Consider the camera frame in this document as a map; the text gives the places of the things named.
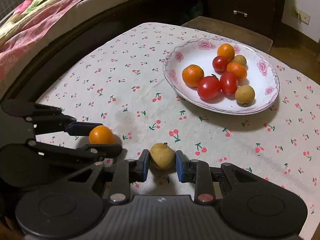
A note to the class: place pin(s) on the white floral plate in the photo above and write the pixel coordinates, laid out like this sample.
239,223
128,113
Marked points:
207,55

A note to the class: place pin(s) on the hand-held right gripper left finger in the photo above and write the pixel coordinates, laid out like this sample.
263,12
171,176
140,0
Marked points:
145,165

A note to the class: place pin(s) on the white wall socket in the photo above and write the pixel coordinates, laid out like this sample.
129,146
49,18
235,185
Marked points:
301,15

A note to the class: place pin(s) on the small orange mandarin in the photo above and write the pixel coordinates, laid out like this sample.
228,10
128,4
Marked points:
226,51
237,70
192,75
101,135

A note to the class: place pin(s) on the grey lattice panel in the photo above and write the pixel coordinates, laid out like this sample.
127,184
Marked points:
10,2

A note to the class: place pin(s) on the red cherry tomato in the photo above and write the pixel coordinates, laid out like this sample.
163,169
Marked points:
228,83
220,63
209,87

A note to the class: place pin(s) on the dark wooden dresser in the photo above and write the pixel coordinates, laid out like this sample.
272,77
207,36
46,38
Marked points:
260,0

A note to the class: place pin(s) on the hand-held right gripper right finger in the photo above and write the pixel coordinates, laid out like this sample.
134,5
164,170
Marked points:
179,166

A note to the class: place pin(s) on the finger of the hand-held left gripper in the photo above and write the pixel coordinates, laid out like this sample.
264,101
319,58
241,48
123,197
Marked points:
107,150
80,128

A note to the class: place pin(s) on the cherry print tablecloth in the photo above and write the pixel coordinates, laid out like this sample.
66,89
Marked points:
125,80

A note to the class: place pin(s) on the pink floral blanket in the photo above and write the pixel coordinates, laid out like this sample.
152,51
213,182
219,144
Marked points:
37,22

